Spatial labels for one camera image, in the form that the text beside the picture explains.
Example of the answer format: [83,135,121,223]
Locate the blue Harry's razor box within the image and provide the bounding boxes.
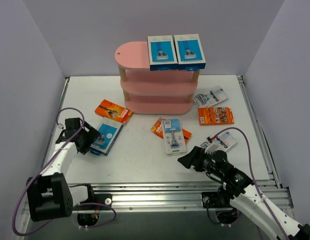
[174,34,206,72]

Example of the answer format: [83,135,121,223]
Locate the blue Harry's box front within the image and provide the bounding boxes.
[147,35,178,71]

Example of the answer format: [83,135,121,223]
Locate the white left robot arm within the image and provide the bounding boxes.
[27,117,112,222]

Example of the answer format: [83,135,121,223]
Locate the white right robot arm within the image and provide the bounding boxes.
[178,146,310,240]

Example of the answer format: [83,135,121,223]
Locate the pink three-tier shelf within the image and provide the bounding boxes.
[115,41,200,115]

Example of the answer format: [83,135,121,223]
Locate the clear blister razor pack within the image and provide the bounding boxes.
[161,118,187,155]

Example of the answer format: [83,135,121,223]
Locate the orange Gillette Fusion box left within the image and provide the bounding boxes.
[95,99,133,124]

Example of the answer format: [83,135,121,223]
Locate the white Gillette pack lower right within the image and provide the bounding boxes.
[200,131,238,152]

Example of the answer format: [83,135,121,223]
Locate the white gillette pack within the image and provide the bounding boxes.
[200,131,238,152]
[193,85,228,108]

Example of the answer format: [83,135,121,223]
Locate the orange razor cartridge box right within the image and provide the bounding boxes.
[198,107,234,126]

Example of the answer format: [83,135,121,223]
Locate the orange Gillette box centre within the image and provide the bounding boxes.
[151,117,192,143]

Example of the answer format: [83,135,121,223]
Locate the white Gillette pack upper right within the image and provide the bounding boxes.
[193,85,228,108]

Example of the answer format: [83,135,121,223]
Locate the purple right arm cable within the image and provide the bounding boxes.
[207,126,290,240]

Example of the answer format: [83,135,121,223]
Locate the aluminium front rail frame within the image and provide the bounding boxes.
[22,76,294,216]

